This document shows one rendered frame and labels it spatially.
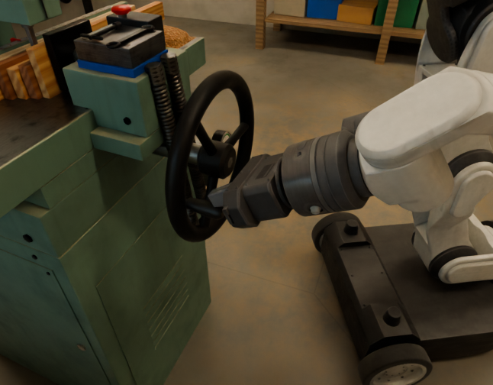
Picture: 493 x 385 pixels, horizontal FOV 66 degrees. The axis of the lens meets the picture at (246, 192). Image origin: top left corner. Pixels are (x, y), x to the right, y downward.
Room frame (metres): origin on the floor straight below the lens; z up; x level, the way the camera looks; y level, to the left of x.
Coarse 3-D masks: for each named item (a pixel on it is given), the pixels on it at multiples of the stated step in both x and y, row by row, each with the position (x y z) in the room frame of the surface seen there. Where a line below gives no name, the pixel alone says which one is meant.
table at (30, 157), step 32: (192, 64) 0.82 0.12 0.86; (64, 96) 0.58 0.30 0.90; (0, 128) 0.48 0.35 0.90; (32, 128) 0.48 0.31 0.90; (64, 128) 0.48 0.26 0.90; (96, 128) 0.53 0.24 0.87; (160, 128) 0.53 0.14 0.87; (0, 160) 0.40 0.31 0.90; (32, 160) 0.42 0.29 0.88; (64, 160) 0.46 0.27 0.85; (0, 192) 0.37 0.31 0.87; (32, 192) 0.40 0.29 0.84
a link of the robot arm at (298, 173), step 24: (312, 144) 0.35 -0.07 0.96; (264, 168) 0.38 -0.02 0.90; (288, 168) 0.34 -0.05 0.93; (312, 168) 0.32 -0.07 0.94; (240, 192) 0.34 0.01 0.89; (264, 192) 0.33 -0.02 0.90; (288, 192) 0.32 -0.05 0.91; (312, 192) 0.31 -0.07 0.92; (240, 216) 0.32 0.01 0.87; (264, 216) 0.33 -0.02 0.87
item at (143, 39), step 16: (112, 16) 0.63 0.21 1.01; (128, 16) 0.63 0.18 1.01; (144, 16) 0.63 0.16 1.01; (160, 16) 0.64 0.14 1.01; (112, 32) 0.58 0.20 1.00; (128, 32) 0.58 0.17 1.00; (144, 32) 0.58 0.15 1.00; (160, 32) 0.59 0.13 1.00; (80, 48) 0.55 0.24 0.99; (96, 48) 0.54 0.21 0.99; (128, 48) 0.52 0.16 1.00; (144, 48) 0.55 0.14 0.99; (160, 48) 0.58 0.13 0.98; (80, 64) 0.55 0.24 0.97; (96, 64) 0.54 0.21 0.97; (112, 64) 0.53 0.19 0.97; (128, 64) 0.52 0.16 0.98; (144, 64) 0.54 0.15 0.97
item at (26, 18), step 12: (0, 0) 0.63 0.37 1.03; (12, 0) 0.62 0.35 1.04; (24, 0) 0.62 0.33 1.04; (36, 0) 0.64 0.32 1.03; (48, 0) 0.66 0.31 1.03; (0, 12) 0.63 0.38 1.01; (12, 12) 0.62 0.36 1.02; (24, 12) 0.61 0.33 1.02; (36, 12) 0.63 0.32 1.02; (48, 12) 0.65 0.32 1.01; (60, 12) 0.67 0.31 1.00; (24, 24) 0.65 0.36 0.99
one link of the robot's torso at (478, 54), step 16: (480, 32) 0.70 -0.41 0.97; (480, 48) 0.69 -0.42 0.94; (432, 64) 0.84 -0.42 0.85; (448, 64) 0.84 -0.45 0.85; (464, 64) 0.70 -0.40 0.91; (480, 64) 0.69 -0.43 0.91; (416, 80) 0.84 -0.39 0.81; (448, 144) 0.73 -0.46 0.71; (464, 144) 0.74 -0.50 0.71; (480, 144) 0.74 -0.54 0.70; (448, 160) 0.73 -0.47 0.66; (464, 160) 0.72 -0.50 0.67; (480, 160) 0.72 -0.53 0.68
